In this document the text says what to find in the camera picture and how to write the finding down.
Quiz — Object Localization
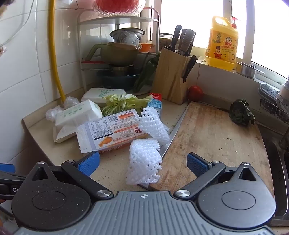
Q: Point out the napa cabbage leaves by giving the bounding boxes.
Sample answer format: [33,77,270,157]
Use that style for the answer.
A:
[101,94,153,117]

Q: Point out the red tomato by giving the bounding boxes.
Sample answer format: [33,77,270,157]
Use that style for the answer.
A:
[187,86,204,102]

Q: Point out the white dish rack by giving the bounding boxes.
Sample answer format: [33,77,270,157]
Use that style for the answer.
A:
[77,7,160,92]

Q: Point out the red blue drink carton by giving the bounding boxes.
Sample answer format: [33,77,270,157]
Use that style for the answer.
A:
[147,93,162,117]

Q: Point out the green pepper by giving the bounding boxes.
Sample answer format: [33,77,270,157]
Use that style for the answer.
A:
[133,52,161,93]

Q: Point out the black handled knife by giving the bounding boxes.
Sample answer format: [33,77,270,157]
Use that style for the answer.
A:
[169,24,182,51]

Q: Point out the white foam fruit net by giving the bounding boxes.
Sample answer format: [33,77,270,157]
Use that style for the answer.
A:
[126,138,162,185]
[139,106,170,145]

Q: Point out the red handled utensil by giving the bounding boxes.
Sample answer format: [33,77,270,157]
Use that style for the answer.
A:
[81,61,108,65]

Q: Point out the olive green colander bowl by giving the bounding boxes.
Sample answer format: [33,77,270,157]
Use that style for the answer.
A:
[85,43,142,67]

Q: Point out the wooden knife block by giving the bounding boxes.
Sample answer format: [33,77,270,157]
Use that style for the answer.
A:
[151,48,199,105]

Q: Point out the steel bowl with bag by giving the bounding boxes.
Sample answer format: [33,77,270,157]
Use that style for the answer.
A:
[110,27,145,46]

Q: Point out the steel knife blade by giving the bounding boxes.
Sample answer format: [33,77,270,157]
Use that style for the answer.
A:
[138,105,189,191]

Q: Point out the white cable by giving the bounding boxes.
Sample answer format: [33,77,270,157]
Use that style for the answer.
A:
[0,0,37,47]

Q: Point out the yellow gas hose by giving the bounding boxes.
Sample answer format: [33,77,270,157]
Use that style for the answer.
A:
[48,0,67,103]

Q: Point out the wooden cutting board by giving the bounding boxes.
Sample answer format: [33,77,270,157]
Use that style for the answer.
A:
[150,102,274,192]

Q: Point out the yellow detergent jug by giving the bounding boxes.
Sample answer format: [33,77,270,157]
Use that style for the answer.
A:
[205,16,239,71]

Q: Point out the steel pot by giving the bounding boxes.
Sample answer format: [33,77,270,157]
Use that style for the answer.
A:
[110,64,135,76]

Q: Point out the steel cup on sill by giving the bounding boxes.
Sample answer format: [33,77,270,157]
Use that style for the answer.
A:
[236,62,264,79]

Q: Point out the clear plastic bag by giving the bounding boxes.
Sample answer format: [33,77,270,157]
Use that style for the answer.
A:
[46,105,64,122]
[63,97,79,110]

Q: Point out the white foam takeout box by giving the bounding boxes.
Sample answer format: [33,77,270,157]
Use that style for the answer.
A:
[81,88,126,104]
[53,99,103,143]

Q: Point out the red mesh bowl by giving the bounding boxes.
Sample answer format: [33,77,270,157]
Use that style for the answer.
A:
[93,0,145,17]

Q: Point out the teal plastic basin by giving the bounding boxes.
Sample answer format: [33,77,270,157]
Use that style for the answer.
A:
[96,70,140,91]

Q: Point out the black scissors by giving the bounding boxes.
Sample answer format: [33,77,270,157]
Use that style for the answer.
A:
[182,55,197,83]

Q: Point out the dark green leafy vegetable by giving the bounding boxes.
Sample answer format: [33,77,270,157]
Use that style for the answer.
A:
[229,98,255,126]

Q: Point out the orange white food carton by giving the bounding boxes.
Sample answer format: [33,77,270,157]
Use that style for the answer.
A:
[76,109,147,154]

